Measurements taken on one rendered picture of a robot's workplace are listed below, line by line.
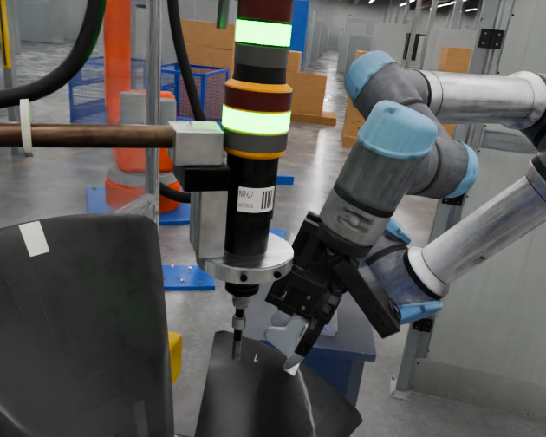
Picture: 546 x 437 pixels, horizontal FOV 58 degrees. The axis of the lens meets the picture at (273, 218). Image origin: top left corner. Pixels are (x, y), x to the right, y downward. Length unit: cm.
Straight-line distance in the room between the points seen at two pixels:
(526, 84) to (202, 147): 68
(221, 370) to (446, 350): 195
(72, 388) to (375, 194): 34
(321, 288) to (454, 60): 789
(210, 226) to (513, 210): 70
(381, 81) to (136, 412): 48
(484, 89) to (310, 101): 879
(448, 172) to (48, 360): 45
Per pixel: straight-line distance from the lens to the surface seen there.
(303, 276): 59
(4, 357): 46
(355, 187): 54
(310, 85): 953
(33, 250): 48
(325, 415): 67
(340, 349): 108
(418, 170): 55
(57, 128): 31
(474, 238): 97
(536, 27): 215
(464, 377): 261
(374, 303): 60
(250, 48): 31
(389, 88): 66
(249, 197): 32
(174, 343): 93
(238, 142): 31
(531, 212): 95
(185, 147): 30
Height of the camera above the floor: 161
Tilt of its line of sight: 21 degrees down
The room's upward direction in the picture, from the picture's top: 6 degrees clockwise
